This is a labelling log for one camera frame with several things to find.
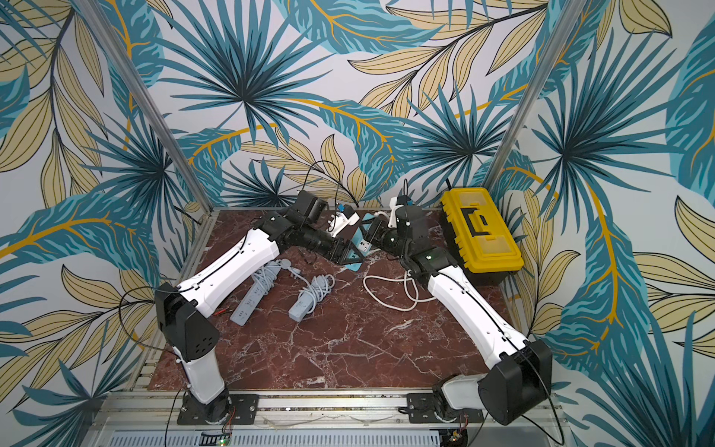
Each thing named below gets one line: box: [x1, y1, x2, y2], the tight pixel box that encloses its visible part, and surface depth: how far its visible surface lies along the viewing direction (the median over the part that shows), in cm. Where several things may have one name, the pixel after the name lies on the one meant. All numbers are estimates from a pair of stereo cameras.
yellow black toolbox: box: [440, 187, 525, 286], surface depth 94 cm
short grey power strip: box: [288, 273, 336, 323], surface depth 90 cm
